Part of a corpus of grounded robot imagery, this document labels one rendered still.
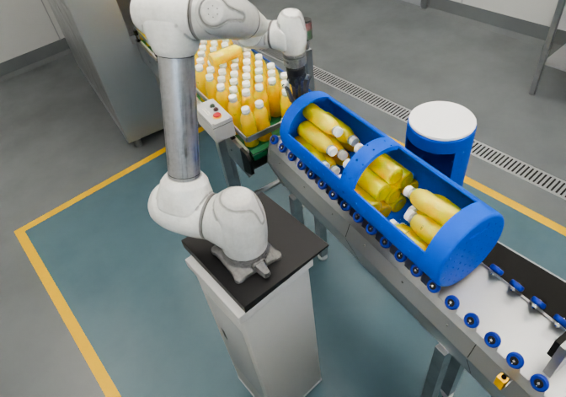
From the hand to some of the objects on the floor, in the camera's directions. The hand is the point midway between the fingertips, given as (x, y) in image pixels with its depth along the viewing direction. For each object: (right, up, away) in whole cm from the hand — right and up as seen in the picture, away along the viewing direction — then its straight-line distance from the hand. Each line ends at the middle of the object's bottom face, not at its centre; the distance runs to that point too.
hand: (299, 107), depth 188 cm
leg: (+6, -83, +82) cm, 116 cm away
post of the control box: (-27, -77, +92) cm, 123 cm away
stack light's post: (+18, -39, +125) cm, 132 cm away
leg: (+70, -130, +23) cm, 150 cm away
